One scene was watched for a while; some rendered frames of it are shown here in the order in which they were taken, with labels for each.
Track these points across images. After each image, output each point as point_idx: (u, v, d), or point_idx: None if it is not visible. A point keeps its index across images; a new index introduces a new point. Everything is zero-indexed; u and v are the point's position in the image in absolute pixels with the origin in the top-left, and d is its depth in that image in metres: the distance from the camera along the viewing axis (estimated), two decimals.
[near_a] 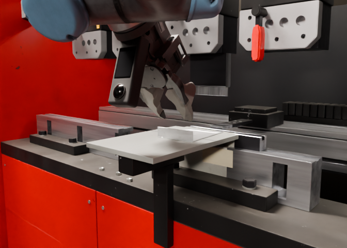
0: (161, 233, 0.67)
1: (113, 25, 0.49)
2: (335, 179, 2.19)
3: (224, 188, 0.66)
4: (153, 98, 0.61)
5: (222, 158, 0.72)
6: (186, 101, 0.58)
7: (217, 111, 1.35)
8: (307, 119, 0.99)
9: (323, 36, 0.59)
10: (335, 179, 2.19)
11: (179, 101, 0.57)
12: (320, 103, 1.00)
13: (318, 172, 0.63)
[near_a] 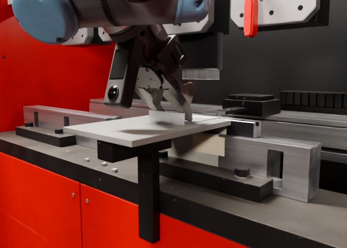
0: (146, 227, 0.62)
1: (106, 27, 0.50)
2: (335, 176, 2.13)
3: (215, 177, 0.61)
4: (152, 98, 0.61)
5: (214, 146, 0.67)
6: (183, 101, 0.58)
7: (213, 103, 1.30)
8: (305, 108, 0.94)
9: (322, 9, 0.54)
10: (335, 175, 2.13)
11: (176, 101, 0.57)
12: (320, 91, 0.94)
13: (317, 159, 0.57)
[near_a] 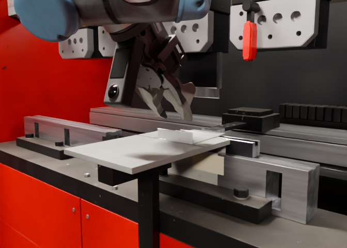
0: (146, 246, 0.62)
1: (107, 26, 0.50)
2: (334, 182, 2.14)
3: (214, 198, 0.61)
4: (152, 98, 0.61)
5: (213, 165, 0.67)
6: (183, 101, 0.58)
7: (212, 113, 1.30)
8: (304, 121, 0.95)
9: (320, 33, 0.54)
10: (334, 181, 2.14)
11: (176, 101, 0.57)
12: (319, 105, 0.95)
13: (315, 181, 0.58)
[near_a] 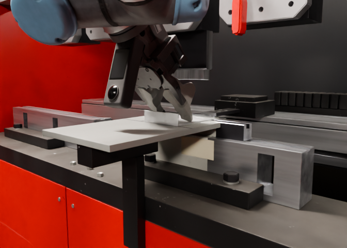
0: (131, 234, 0.59)
1: (106, 27, 0.50)
2: (333, 177, 2.11)
3: (203, 183, 0.58)
4: (152, 98, 0.61)
5: (203, 149, 0.64)
6: (183, 101, 0.58)
7: (207, 104, 1.27)
8: (301, 109, 0.91)
9: (315, 5, 0.51)
10: (333, 177, 2.11)
11: (176, 101, 0.57)
12: (316, 92, 0.92)
13: (310, 164, 0.54)
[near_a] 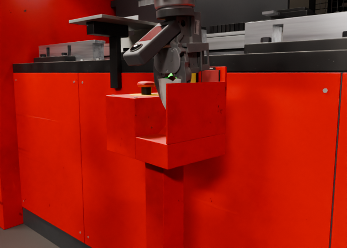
0: (114, 79, 1.13)
1: (158, 0, 0.58)
2: None
3: None
4: None
5: None
6: None
7: None
8: None
9: None
10: None
11: None
12: None
13: (203, 37, 1.09)
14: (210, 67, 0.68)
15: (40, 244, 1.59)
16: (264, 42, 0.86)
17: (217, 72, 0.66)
